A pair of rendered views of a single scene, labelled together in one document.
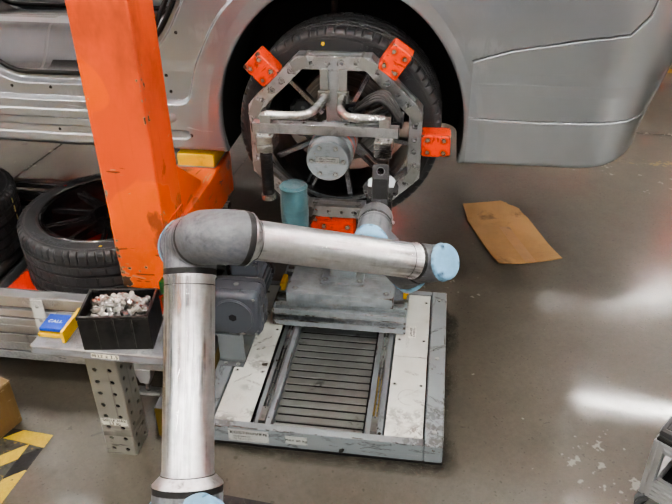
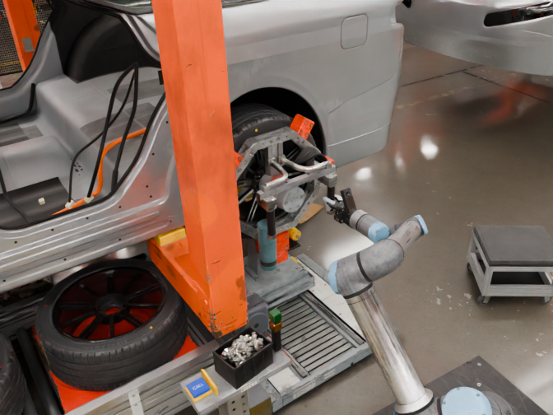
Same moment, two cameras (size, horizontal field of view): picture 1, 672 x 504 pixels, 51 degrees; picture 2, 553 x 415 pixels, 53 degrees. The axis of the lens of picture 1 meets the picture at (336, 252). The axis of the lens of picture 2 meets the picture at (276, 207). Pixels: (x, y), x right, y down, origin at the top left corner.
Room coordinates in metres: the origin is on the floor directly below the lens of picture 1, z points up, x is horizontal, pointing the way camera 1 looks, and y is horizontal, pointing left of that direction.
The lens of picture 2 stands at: (0.37, 1.54, 2.19)
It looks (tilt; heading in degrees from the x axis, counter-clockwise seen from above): 32 degrees down; 318
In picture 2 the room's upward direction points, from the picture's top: 2 degrees counter-clockwise
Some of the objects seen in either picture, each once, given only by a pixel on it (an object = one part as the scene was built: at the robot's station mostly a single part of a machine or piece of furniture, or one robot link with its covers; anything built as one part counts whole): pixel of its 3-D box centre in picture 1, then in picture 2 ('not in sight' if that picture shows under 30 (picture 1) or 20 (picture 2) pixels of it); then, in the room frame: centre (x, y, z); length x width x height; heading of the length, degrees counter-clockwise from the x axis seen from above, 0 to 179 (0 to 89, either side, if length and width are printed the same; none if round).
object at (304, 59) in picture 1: (335, 138); (272, 185); (2.10, -0.01, 0.85); 0.54 x 0.07 x 0.54; 81
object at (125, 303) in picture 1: (120, 317); (243, 356); (1.63, 0.62, 0.51); 0.20 x 0.14 x 0.13; 90
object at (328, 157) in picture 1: (332, 147); (281, 191); (2.03, 0.01, 0.85); 0.21 x 0.14 x 0.14; 171
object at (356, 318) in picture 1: (344, 293); (261, 282); (2.27, -0.03, 0.13); 0.50 x 0.36 x 0.10; 81
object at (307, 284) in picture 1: (344, 252); (259, 255); (2.27, -0.03, 0.32); 0.40 x 0.30 x 0.28; 81
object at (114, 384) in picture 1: (117, 394); (234, 413); (1.64, 0.68, 0.21); 0.10 x 0.10 x 0.42; 81
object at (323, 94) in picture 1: (295, 95); (268, 167); (2.00, 0.11, 1.03); 0.19 x 0.18 x 0.11; 171
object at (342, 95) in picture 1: (362, 97); (304, 155); (1.97, -0.08, 1.03); 0.19 x 0.18 x 0.11; 171
